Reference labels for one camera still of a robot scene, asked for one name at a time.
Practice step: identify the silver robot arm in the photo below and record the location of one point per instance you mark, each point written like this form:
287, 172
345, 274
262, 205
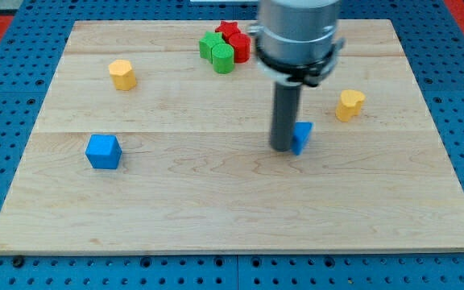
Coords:
294, 40

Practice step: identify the blue triangle block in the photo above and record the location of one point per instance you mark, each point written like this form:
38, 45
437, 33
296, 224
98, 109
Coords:
300, 137

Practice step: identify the blue cube block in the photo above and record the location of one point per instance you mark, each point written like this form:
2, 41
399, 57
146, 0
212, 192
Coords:
103, 151

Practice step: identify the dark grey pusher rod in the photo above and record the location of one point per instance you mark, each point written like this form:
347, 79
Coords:
286, 102

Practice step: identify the green cylinder block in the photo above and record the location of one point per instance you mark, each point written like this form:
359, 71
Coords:
223, 58

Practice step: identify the wooden board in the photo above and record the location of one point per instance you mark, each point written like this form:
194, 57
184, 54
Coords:
197, 175

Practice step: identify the red cylinder block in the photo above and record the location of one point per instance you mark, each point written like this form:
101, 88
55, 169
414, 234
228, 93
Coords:
241, 43

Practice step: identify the green star block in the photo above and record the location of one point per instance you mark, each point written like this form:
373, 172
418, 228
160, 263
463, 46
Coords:
208, 42

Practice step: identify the red star block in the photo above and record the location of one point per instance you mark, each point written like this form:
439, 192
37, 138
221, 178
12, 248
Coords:
227, 29

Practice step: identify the yellow heart block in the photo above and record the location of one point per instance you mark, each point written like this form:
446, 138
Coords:
349, 105

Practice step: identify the yellow hexagon block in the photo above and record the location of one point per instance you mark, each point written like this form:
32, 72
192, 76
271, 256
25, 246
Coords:
122, 75

